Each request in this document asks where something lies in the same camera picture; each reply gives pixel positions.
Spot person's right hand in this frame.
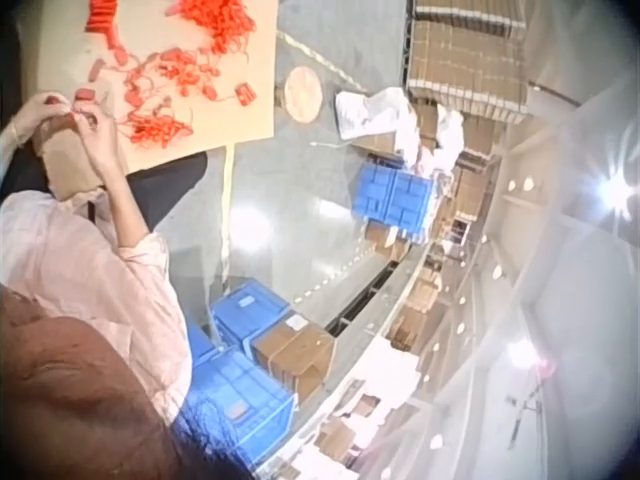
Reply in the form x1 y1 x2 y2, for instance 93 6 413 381
69 102 125 175

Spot person's left hand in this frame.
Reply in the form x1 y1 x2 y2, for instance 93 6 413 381
9 91 76 147

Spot brown paper bag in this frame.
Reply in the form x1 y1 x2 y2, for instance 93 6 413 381
31 112 109 202

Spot stack of red tags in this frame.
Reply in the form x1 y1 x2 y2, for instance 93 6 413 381
83 0 122 37

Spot person's legs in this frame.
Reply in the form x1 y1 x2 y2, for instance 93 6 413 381
0 145 209 234

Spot beige table leg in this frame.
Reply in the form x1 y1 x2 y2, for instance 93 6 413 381
219 143 238 287

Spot round wooden stool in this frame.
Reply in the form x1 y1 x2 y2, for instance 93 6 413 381
283 65 324 123

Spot blue plastic crate with label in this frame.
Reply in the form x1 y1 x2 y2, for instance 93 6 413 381
209 278 292 352

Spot white plastic bag heap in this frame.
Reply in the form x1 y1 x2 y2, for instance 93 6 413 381
333 86 466 171

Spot large blue plastic crate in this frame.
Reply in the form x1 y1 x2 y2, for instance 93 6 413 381
177 345 297 472

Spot row of brown cardboard cartons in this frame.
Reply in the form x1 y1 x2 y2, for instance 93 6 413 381
359 99 502 354

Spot pallet of flat cardboard stacks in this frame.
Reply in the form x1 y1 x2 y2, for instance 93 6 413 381
403 0 532 122

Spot heap of opened cartons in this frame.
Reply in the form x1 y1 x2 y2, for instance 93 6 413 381
269 339 436 480

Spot bundle of red strings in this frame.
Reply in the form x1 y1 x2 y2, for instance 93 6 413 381
115 97 196 151

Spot scattered red tags with strings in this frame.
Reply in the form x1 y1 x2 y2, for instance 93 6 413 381
107 30 236 107

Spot pile of loose red strings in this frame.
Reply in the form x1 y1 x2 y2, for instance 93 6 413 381
164 0 259 57

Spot strapped brown cardboard box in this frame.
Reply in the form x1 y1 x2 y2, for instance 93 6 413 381
249 313 337 404

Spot black floor rail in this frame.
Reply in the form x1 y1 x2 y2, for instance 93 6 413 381
323 259 402 337

